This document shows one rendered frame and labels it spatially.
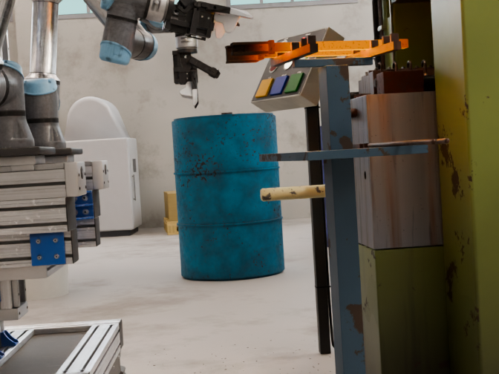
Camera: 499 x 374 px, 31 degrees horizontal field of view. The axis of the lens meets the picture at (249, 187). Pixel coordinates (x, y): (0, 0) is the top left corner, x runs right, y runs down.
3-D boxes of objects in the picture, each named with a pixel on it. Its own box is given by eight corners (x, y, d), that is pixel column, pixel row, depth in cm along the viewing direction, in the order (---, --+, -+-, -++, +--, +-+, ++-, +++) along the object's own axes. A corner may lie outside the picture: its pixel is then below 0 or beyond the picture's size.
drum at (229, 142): (289, 277, 551) (279, 108, 547) (177, 284, 550) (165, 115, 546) (283, 263, 619) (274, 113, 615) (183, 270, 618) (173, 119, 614)
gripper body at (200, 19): (207, 41, 225) (160, 30, 222) (214, 7, 225) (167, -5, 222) (213, 38, 218) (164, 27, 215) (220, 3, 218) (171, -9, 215)
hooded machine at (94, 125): (142, 230, 986) (134, 97, 981) (137, 235, 921) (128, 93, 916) (75, 234, 984) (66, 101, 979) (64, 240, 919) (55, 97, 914)
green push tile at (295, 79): (295, 90, 319) (303, 71, 321) (283, 92, 326) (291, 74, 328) (299, 93, 320) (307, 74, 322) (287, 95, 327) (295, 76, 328)
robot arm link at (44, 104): (19, 119, 284) (16, 76, 283) (22, 121, 297) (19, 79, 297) (58, 117, 286) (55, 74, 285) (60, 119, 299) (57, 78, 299)
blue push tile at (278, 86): (279, 93, 328) (287, 74, 330) (268, 95, 335) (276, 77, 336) (283, 95, 329) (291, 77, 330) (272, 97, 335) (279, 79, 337)
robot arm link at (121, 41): (139, 68, 224) (148, 24, 223) (121, 64, 213) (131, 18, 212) (111, 61, 226) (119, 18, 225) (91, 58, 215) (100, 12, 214)
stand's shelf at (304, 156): (307, 160, 206) (307, 151, 206) (259, 162, 245) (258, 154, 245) (428, 153, 214) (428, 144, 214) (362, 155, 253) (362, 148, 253)
